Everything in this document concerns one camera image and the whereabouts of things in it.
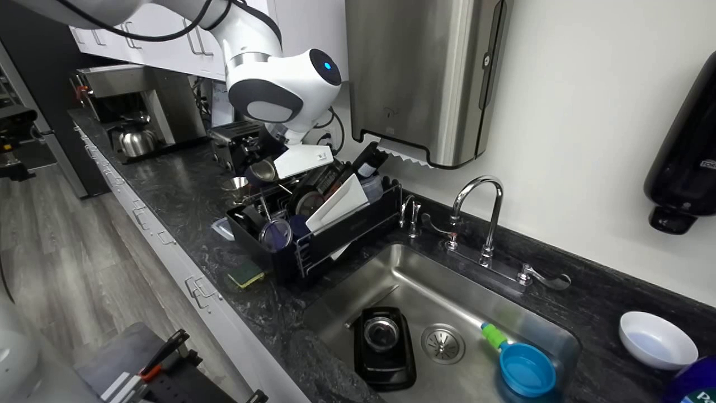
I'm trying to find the dark blue cup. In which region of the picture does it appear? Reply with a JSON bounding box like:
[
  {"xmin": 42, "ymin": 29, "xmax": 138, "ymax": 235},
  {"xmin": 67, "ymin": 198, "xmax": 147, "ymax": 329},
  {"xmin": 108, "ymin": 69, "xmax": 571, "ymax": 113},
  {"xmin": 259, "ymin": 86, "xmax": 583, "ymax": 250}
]
[{"xmin": 289, "ymin": 213, "xmax": 313, "ymax": 241}]

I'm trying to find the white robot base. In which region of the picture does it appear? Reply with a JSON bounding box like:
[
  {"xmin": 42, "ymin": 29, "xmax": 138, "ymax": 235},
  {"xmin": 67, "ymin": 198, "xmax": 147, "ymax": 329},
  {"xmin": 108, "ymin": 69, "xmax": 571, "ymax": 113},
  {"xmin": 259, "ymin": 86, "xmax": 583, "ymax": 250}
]
[{"xmin": 0, "ymin": 293, "xmax": 42, "ymax": 403}]

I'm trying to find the stainless steel sink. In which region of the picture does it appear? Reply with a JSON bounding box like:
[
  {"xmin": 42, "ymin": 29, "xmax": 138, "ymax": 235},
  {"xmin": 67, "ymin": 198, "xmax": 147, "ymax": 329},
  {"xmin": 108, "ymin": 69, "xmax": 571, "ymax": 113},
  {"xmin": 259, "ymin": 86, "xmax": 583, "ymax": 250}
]
[{"xmin": 299, "ymin": 241, "xmax": 582, "ymax": 403}]

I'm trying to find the steel sink drain strainer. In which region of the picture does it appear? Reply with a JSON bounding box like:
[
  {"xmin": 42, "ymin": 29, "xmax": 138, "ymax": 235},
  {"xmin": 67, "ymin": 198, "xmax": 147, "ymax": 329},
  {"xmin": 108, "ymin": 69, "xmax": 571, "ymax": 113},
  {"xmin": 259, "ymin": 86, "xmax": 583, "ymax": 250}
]
[{"xmin": 421, "ymin": 321, "xmax": 468, "ymax": 364}]

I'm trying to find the white cutting board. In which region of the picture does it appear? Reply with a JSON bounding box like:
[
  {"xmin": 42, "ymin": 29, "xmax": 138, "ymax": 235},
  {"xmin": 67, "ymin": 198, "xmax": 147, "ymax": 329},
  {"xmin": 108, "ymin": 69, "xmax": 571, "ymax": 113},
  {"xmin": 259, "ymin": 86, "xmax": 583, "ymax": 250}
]
[{"xmin": 302, "ymin": 173, "xmax": 372, "ymax": 237}]

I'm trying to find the black dish rack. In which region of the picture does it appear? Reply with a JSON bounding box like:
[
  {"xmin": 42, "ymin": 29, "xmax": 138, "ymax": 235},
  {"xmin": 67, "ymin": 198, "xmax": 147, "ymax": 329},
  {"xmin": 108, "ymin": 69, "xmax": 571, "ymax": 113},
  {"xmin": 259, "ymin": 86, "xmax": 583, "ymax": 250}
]
[{"xmin": 223, "ymin": 166, "xmax": 404, "ymax": 288}]

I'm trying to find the steel cone coffee dripper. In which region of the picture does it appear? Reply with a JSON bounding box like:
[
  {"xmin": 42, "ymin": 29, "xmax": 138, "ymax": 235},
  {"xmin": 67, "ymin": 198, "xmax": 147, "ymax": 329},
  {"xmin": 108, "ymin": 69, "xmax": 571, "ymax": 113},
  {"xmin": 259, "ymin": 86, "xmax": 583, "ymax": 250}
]
[{"xmin": 245, "ymin": 156, "xmax": 281, "ymax": 189}]

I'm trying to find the green yellow sponge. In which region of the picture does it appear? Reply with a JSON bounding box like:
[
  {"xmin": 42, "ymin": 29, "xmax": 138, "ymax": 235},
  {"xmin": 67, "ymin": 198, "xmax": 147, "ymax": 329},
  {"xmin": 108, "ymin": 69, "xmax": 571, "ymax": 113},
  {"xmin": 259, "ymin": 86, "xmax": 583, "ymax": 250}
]
[{"xmin": 223, "ymin": 263, "xmax": 269, "ymax": 291}]

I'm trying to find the chrome faucet spout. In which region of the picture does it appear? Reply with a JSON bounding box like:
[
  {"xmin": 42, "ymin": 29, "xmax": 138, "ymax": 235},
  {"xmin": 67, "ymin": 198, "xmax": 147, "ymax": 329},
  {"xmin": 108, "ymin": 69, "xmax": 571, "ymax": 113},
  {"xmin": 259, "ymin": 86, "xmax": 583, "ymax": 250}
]
[{"xmin": 444, "ymin": 174, "xmax": 508, "ymax": 268}]

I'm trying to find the steel paper towel dispenser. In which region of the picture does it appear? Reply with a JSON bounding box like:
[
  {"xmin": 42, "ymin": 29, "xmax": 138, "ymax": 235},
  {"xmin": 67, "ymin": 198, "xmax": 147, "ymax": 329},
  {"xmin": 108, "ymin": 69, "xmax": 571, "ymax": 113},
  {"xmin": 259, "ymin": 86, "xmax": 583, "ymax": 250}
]
[{"xmin": 343, "ymin": 0, "xmax": 513, "ymax": 170}]

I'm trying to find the black container clear lid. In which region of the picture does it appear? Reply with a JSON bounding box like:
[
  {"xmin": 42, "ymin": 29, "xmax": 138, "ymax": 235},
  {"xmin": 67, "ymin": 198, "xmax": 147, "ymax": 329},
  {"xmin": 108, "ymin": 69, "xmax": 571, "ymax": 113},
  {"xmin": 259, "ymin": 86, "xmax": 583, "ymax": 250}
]
[{"xmin": 349, "ymin": 305, "xmax": 417, "ymax": 391}]

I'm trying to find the white lower cabinet front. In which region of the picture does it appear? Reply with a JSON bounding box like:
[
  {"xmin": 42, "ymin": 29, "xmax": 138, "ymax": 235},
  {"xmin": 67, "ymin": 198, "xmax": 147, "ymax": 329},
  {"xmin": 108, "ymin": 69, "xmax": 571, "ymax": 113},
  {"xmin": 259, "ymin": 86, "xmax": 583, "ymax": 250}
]
[{"xmin": 71, "ymin": 120, "xmax": 311, "ymax": 403}]

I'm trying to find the steel coffee maker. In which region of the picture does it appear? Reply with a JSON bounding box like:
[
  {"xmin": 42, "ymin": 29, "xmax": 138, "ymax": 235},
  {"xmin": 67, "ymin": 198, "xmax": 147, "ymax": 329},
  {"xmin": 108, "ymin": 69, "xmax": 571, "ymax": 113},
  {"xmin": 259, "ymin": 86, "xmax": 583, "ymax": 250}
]
[{"xmin": 74, "ymin": 62, "xmax": 209, "ymax": 158}]

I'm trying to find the steel coffee carafe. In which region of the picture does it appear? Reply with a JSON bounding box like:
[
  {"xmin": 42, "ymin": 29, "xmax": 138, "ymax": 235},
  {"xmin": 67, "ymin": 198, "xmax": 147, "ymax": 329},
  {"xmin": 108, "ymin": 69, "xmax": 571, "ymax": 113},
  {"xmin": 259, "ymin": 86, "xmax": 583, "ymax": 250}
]
[{"xmin": 108, "ymin": 118, "xmax": 159, "ymax": 162}]

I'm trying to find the white bowl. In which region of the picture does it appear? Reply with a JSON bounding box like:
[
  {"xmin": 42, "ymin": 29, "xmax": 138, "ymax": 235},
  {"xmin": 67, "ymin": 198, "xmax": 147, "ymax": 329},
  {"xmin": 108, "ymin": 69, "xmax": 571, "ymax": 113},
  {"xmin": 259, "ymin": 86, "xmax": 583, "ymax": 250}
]
[{"xmin": 615, "ymin": 308, "xmax": 699, "ymax": 374}]

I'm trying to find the black soap dispenser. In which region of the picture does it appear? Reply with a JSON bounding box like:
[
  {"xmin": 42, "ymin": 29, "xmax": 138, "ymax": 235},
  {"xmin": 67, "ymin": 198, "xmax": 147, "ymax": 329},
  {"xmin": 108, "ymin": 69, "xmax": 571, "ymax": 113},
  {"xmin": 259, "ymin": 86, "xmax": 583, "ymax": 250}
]
[{"xmin": 642, "ymin": 50, "xmax": 716, "ymax": 237}]

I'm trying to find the black equipment shelf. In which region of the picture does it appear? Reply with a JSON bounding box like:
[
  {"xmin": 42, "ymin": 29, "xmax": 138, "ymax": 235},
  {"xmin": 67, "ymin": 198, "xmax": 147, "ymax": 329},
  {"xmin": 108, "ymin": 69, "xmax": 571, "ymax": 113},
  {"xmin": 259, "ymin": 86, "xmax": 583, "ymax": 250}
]
[{"xmin": 0, "ymin": 42, "xmax": 42, "ymax": 181}]

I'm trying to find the chrome faucet lever handle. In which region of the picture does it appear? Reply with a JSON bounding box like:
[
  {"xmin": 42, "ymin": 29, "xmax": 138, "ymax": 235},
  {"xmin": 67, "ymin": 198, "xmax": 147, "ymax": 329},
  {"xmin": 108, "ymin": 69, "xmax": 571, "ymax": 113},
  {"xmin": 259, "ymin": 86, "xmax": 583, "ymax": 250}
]
[
  {"xmin": 516, "ymin": 263, "xmax": 575, "ymax": 295},
  {"xmin": 417, "ymin": 210, "xmax": 460, "ymax": 254}
]

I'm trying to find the blue scoop green handle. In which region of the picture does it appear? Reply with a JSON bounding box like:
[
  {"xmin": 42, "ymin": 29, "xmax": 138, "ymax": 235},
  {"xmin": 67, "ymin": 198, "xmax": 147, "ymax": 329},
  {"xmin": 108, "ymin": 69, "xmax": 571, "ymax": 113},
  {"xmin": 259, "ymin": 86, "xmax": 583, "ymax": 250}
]
[{"xmin": 478, "ymin": 321, "xmax": 560, "ymax": 400}]

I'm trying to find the orange black handled tool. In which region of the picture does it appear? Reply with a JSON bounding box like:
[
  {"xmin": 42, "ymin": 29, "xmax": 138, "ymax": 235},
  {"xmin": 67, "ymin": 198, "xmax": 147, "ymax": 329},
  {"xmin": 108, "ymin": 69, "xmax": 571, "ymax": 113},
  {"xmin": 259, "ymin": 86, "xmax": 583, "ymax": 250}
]
[{"xmin": 136, "ymin": 326, "xmax": 193, "ymax": 388}]

